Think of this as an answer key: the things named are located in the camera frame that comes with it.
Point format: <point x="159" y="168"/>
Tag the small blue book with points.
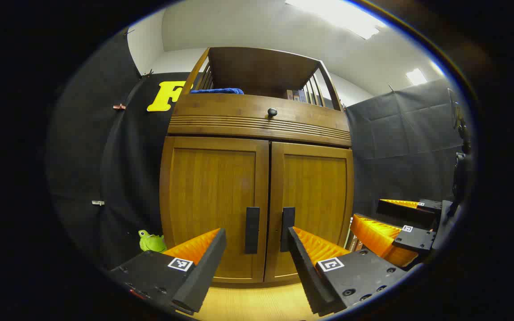
<point x="300" y="96"/>

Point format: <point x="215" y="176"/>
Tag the wooden double-door shoe cabinet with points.
<point x="257" y="71"/>

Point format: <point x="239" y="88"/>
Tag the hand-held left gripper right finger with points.
<point x="304" y="267"/>

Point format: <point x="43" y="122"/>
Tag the wooden cabinet door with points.
<point x="212" y="191"/>
<point x="319" y="191"/>

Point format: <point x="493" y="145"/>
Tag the red clip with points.
<point x="119" y="107"/>

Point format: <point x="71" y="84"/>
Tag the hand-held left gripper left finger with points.
<point x="205" y="272"/>

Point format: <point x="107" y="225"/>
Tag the black backdrop cloth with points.
<point x="105" y="156"/>

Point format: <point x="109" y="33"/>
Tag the blue cloth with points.
<point x="217" y="91"/>

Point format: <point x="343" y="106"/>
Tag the green frog toy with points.
<point x="152" y="243"/>

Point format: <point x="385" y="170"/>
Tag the small ceiling light panel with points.
<point x="416" y="76"/>

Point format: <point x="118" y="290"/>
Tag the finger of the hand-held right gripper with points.
<point x="413" y="240"/>
<point x="404" y="213"/>

